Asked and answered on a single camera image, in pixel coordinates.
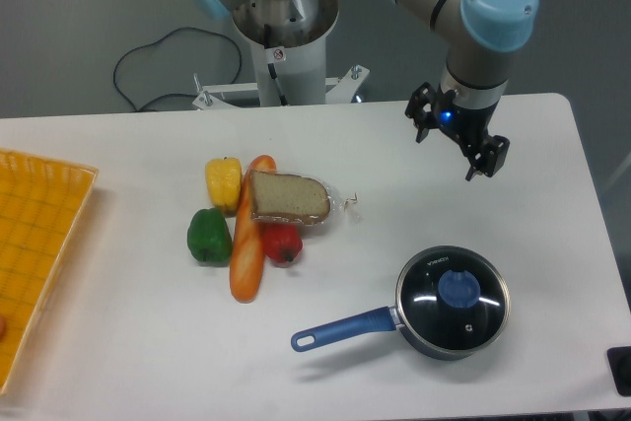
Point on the glass lid blue knob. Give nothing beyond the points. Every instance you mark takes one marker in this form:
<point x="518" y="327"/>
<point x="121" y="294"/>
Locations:
<point x="453" y="299"/>

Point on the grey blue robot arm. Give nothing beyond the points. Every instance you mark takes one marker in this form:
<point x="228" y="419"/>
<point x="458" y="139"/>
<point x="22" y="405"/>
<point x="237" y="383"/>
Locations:
<point x="483" y="36"/>

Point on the bagged bread slice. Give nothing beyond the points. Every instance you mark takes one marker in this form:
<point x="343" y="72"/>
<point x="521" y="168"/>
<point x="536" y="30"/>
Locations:
<point x="299" y="200"/>

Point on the yellow bell pepper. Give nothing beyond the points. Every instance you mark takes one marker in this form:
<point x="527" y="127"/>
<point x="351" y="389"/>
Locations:
<point x="224" y="183"/>

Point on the green bell pepper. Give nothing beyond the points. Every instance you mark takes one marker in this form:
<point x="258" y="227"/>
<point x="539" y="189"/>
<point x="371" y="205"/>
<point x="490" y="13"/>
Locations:
<point x="208" y="238"/>

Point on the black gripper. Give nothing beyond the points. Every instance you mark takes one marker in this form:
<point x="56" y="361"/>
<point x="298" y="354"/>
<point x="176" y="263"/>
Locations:
<point x="434" y="109"/>

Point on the orange baguette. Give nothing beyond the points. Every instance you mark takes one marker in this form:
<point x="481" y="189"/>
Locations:
<point x="247" y="259"/>

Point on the yellow plastic basket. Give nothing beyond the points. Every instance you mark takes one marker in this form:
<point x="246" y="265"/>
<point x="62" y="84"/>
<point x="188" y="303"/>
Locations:
<point x="42" y="200"/>

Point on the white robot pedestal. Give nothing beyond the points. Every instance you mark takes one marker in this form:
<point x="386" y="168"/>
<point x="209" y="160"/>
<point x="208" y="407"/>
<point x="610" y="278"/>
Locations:
<point x="287" y="43"/>

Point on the red bell pepper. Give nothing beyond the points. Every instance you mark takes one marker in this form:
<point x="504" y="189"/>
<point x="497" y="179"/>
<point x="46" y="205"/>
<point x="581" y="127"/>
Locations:
<point x="282" y="244"/>

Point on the black device at table edge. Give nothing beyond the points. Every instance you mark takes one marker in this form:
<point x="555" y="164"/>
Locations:
<point x="619" y="359"/>

